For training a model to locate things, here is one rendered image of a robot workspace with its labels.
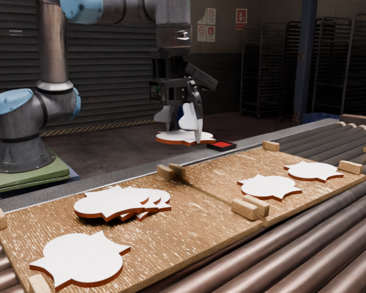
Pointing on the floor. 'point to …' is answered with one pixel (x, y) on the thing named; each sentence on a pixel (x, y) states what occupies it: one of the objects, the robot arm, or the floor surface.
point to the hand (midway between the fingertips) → (185, 135)
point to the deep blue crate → (318, 117)
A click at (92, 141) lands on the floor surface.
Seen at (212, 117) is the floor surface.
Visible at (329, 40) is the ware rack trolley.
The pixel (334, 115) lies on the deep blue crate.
